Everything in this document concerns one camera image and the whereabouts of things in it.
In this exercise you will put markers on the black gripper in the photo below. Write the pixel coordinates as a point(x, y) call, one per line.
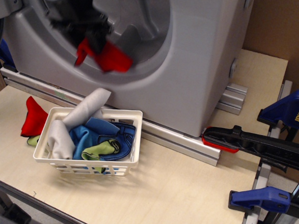
point(75, 17)

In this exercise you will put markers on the red felt garment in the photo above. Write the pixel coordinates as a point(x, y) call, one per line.
point(110, 59)

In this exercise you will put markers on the grey toy washing machine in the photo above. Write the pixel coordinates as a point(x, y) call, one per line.
point(183, 53)

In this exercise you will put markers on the white plastic laundry basket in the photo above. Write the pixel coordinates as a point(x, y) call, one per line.
point(120, 167)

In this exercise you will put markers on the blue clamp at left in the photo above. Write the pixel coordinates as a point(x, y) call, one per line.
point(6, 57)

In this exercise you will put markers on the red felt cloth on table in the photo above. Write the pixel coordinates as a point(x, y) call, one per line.
point(35, 119)

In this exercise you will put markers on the light blue felt cloth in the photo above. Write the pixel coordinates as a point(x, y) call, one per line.
point(85, 136)

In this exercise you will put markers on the blue felt jeans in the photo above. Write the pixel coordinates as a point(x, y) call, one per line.
point(124, 136)

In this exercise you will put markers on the grey felt cloth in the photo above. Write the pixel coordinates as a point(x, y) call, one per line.
point(59, 140)

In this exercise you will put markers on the light green felt garment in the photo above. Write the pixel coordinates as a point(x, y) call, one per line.
point(107, 147)

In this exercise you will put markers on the green felt piece beside basket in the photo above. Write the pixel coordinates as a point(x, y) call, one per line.
point(33, 140)

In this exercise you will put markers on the short aluminium extrusion block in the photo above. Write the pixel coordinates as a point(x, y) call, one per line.
point(233, 98)

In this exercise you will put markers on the brown cardboard board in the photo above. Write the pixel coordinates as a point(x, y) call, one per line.
point(273, 29)

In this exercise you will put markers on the blue Irwin clamp upper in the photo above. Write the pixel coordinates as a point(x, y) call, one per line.
point(285, 110)

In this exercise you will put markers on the black red bar clamp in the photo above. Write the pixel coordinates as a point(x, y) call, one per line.
point(272, 151)

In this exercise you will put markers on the long aluminium extrusion rail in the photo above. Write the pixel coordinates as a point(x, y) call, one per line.
point(190, 146)

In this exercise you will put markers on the black metal table frame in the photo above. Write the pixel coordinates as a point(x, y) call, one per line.
point(17, 207)

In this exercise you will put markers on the blue clamp handle lower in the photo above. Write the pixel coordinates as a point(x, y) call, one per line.
point(269, 198)

